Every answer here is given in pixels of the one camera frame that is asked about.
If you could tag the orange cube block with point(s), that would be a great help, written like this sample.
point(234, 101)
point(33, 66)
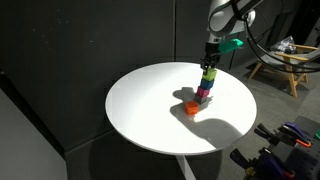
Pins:
point(191, 108)

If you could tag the wooden armchair frame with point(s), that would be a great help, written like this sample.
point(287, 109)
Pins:
point(292, 78)

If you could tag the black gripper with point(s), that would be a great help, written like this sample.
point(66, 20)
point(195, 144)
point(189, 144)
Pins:
point(212, 52)

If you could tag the grey chair cushion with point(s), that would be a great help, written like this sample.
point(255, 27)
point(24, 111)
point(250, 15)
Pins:
point(271, 59)

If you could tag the purple clamp with orange tip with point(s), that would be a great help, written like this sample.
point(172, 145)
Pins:
point(296, 133)

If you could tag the white table pedestal leg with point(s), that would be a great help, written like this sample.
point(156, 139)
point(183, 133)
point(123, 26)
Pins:
point(185, 168)

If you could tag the lime green cube block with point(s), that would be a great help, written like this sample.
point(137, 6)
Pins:
point(210, 75)

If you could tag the clear plastic bag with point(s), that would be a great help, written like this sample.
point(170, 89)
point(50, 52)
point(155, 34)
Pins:
point(283, 43)

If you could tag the small green object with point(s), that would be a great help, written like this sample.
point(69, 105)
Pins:
point(318, 134)

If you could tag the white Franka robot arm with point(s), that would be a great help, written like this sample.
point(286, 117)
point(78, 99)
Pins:
point(225, 18)

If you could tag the perforated pegboard cart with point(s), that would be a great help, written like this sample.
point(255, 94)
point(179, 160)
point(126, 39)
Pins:
point(306, 163)

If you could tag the black spring clamp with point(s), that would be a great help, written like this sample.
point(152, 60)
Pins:
point(241, 159)

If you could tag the purple clamp with red tip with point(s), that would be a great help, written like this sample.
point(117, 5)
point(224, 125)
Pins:
point(273, 166)

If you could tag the blue cube block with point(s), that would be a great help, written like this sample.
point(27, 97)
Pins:
point(206, 84)

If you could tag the magenta cube block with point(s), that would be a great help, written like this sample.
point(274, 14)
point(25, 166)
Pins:
point(203, 91)

